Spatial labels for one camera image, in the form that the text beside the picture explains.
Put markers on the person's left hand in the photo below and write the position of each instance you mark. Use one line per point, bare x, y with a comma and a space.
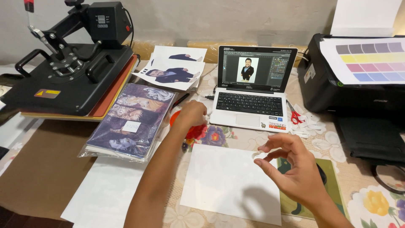
189, 114

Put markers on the person's right hand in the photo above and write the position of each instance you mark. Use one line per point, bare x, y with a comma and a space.
300, 174

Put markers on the person's left fingers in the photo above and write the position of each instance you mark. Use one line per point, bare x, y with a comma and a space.
202, 114

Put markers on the white paper bit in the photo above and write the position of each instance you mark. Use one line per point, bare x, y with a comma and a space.
207, 117

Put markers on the tiny white paper strip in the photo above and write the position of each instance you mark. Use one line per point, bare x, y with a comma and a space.
257, 155

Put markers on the black marker pen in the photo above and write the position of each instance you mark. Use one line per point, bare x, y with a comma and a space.
181, 100

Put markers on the orange round object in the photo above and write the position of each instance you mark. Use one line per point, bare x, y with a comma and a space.
174, 118

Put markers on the white laptop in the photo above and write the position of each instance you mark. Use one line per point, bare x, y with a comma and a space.
250, 107

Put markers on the printed cartoon figure sheet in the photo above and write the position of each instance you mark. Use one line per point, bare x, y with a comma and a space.
180, 52
172, 74

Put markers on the bagged stack of printed notebooks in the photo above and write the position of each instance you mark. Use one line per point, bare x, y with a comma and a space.
133, 120

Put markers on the small white rectangular sheet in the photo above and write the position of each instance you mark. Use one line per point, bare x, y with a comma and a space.
221, 183

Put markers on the pile of white paper scraps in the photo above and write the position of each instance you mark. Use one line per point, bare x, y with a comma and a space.
311, 126

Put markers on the large white paper sheet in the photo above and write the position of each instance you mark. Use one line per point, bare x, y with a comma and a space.
107, 193

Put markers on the black printer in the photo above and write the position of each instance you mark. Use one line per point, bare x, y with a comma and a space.
329, 91

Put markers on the black heat press machine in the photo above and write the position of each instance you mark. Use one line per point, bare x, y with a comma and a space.
76, 79

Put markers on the green mouse pad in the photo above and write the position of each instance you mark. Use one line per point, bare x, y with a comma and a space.
335, 186

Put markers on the brown kraft paper sheet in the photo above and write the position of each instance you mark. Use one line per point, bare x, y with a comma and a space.
44, 164

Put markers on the colour test print sheet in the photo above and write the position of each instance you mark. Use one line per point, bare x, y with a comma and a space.
367, 63

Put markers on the blank white printer paper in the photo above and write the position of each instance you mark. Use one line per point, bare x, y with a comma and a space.
364, 15

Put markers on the floral tablecloth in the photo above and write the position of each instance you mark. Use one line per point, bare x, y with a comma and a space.
373, 202

